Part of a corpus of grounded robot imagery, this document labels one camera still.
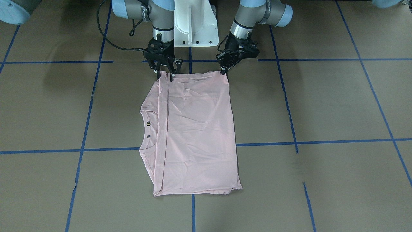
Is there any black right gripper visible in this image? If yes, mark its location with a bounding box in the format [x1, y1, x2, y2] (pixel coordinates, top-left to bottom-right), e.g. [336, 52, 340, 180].
[143, 38, 183, 81]

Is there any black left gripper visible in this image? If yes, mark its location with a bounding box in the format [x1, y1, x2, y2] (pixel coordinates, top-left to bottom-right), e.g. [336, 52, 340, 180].
[215, 32, 259, 75]

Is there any pink Snoopy t-shirt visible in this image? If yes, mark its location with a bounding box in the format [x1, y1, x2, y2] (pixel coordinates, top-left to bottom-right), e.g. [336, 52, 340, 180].
[139, 71, 243, 197]

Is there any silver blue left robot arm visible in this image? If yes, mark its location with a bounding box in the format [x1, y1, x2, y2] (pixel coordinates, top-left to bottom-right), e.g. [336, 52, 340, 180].
[216, 0, 293, 75]

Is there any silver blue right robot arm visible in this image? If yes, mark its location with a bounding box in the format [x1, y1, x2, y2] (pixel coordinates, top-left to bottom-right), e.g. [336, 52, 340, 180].
[0, 0, 183, 81]

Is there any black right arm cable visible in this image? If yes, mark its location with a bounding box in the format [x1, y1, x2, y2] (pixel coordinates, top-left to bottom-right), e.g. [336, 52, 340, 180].
[97, 0, 152, 52]

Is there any white camera post with base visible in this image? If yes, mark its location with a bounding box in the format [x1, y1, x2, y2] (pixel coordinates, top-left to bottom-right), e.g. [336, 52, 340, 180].
[174, 0, 219, 47]

